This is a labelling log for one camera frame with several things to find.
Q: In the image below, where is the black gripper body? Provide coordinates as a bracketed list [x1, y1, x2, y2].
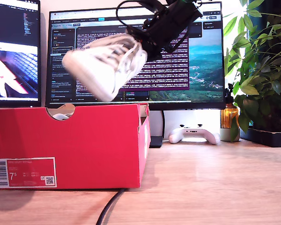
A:
[128, 9, 186, 60]

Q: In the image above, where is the white lace-up shoe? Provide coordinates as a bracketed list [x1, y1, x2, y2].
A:
[52, 113, 73, 121]
[61, 35, 148, 103]

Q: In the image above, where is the red shoebox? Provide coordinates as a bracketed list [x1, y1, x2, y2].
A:
[0, 103, 152, 190]

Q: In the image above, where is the wide black computer monitor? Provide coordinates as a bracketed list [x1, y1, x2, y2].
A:
[44, 1, 226, 110]

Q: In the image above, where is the dark monitor stand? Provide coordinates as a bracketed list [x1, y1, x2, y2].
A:
[148, 110, 164, 148]

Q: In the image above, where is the white game controller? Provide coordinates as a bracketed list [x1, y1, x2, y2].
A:
[168, 124, 221, 145]

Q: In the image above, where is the amber glass bottle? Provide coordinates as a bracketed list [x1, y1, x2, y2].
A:
[220, 83, 239, 129]

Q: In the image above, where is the dark teal curtain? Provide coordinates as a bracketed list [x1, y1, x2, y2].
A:
[247, 0, 281, 36]

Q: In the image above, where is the pale green round cup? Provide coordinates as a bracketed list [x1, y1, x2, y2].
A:
[219, 127, 241, 143]

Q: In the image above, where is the green leafy plant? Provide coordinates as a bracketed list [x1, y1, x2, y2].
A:
[223, 0, 281, 134]

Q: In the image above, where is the narrow black computer monitor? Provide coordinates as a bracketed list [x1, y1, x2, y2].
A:
[0, 0, 42, 108]

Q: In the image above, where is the black looping arm cable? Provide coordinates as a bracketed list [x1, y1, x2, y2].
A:
[116, 0, 169, 29]

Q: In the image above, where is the black table cable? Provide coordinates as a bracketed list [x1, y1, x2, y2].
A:
[95, 188, 126, 225]

